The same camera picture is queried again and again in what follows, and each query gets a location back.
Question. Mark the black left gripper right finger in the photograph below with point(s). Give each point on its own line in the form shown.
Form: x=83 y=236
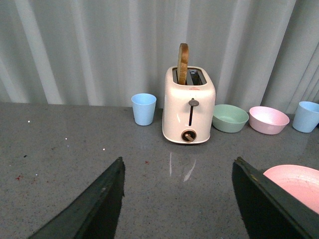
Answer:
x=267 y=210

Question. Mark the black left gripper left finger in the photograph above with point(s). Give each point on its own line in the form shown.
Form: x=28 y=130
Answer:
x=94 y=214

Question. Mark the pink plate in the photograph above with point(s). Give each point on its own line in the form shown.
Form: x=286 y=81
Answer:
x=299 y=181

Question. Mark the pink bowl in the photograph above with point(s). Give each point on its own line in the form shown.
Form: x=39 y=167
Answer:
x=267 y=120

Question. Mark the light blue cup right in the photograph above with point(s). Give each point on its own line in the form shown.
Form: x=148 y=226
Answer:
x=306 y=117

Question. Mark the light blue cup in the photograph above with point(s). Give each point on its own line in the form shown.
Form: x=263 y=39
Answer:
x=143 y=108
x=306 y=117

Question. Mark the green bowl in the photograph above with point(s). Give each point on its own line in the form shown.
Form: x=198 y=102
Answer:
x=229 y=118

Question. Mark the light blue cup left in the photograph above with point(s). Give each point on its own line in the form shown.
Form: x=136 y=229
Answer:
x=143 y=108

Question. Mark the cream toaster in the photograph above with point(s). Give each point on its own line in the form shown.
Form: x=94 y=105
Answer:
x=188 y=109

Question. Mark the bread slice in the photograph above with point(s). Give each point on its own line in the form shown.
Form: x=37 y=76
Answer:
x=182 y=63

